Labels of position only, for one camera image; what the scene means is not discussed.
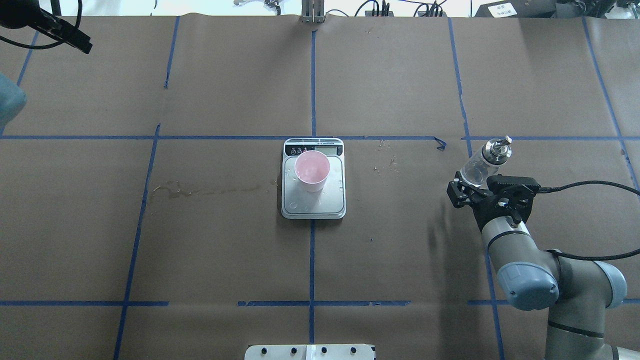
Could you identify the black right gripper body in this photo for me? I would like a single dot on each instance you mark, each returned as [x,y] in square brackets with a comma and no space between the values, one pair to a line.
[484,211]

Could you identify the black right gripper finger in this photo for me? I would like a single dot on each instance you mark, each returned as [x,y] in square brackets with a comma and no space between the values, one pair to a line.
[462,193]

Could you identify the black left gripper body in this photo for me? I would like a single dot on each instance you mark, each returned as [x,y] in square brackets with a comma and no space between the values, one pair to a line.
[44,23]

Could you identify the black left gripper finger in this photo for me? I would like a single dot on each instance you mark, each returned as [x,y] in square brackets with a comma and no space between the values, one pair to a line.
[61,30]

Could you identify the pink plastic cup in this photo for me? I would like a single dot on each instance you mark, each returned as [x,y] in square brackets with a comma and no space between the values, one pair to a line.
[312,171]

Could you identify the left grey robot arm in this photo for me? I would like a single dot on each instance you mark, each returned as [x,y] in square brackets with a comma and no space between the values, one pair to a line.
[12,97]

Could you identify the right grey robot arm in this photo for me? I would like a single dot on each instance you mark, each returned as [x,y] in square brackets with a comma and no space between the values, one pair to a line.
[576,290]

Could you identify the white digital kitchen scale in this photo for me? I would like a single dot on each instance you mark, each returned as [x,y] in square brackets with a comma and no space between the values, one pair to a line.
[321,197]

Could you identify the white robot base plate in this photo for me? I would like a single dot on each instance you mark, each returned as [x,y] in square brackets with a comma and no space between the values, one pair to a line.
[335,351]

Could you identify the aluminium frame post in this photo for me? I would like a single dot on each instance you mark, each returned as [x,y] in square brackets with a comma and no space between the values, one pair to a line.
[313,11]

